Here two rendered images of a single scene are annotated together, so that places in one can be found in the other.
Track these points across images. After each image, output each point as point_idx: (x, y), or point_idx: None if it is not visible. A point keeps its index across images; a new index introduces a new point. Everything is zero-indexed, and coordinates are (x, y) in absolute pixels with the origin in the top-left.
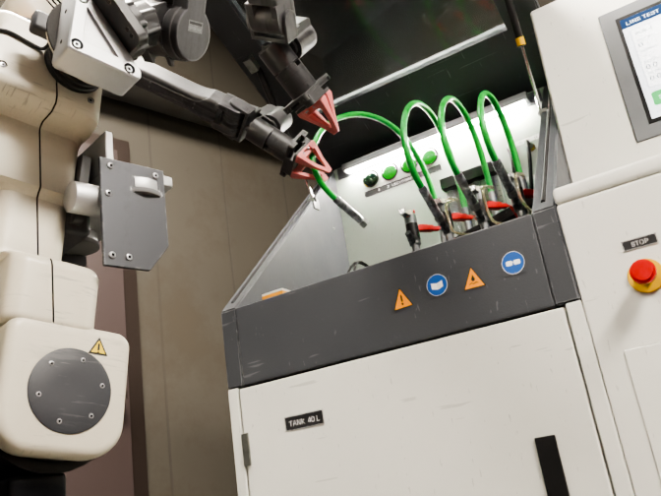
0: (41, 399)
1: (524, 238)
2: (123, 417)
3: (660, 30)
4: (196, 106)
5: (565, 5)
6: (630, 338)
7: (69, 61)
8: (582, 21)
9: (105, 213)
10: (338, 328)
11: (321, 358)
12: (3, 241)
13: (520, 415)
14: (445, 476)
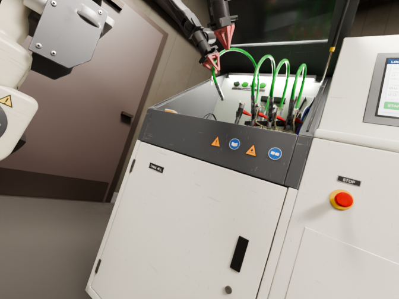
0: None
1: (287, 145)
2: (13, 147)
3: None
4: (176, 12)
5: (363, 41)
6: (312, 223)
7: None
8: (368, 51)
9: (45, 15)
10: (186, 139)
11: (173, 147)
12: None
13: (238, 222)
14: (195, 224)
